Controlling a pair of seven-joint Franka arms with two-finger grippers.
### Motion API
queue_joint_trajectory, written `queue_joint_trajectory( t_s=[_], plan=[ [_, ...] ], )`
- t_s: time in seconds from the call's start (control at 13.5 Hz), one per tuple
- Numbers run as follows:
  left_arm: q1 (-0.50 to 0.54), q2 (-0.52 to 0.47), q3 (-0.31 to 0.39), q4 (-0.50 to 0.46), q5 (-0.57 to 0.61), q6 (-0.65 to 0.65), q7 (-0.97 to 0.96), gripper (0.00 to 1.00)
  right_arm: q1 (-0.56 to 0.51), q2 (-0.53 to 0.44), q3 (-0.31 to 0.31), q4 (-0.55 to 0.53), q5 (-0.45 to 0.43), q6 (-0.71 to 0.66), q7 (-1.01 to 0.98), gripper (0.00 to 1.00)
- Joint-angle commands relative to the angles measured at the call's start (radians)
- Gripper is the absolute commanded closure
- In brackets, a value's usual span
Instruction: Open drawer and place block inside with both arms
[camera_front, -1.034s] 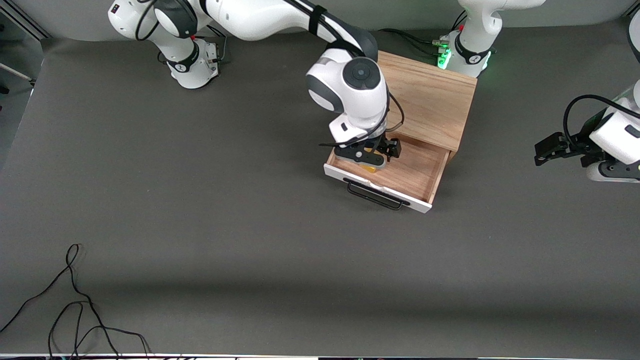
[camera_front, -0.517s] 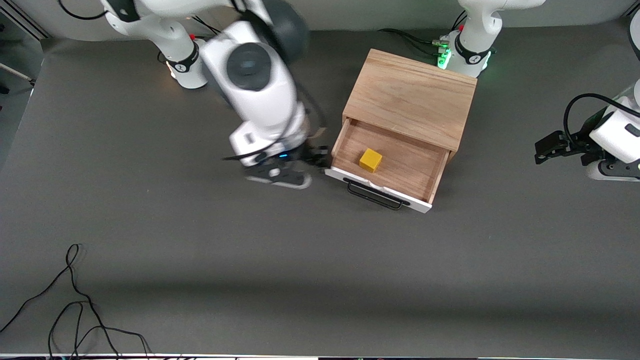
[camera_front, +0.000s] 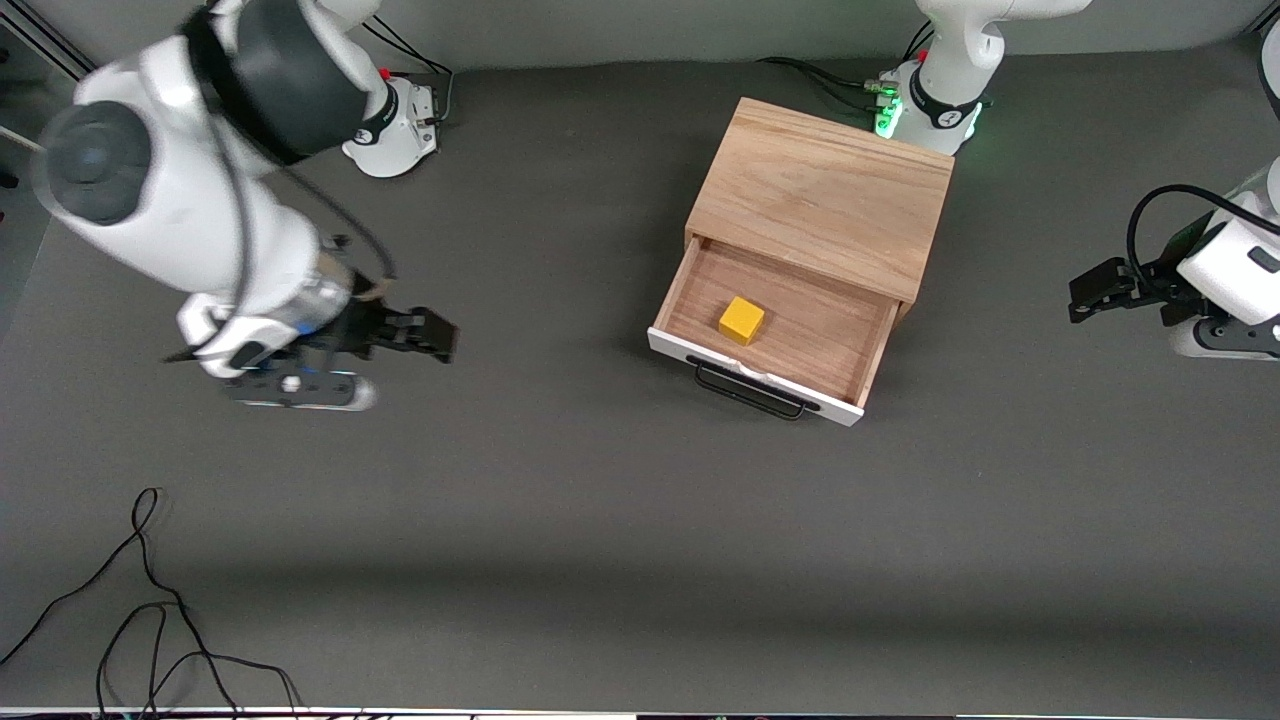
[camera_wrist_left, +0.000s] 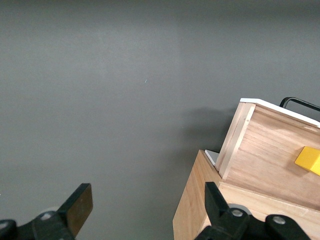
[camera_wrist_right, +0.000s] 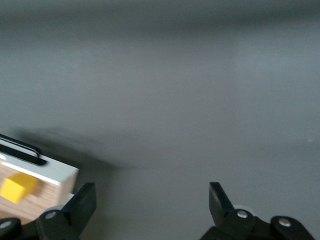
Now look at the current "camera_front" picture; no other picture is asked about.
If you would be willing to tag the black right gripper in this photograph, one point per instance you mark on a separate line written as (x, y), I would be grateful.
(367, 328)

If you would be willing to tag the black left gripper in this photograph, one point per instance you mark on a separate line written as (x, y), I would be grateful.
(1158, 277)

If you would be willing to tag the white-fronted wooden drawer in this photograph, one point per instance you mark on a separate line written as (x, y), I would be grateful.
(800, 340)

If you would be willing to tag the yellow wooden block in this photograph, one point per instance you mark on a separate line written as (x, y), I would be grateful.
(741, 322)

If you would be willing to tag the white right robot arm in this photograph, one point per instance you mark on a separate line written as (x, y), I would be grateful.
(190, 200)

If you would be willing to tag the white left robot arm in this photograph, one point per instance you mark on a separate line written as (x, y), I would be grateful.
(950, 60)

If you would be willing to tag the light wooden drawer cabinet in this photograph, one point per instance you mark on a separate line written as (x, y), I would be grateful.
(825, 190)

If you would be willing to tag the aluminium frame rail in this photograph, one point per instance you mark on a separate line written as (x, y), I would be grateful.
(55, 45)

